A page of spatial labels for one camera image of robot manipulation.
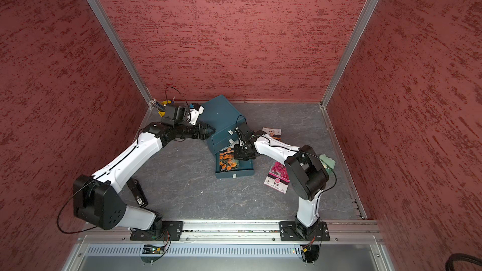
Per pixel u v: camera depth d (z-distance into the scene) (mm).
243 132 741
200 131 710
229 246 717
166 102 1006
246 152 777
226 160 917
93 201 409
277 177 895
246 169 856
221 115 874
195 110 739
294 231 730
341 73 1045
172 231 736
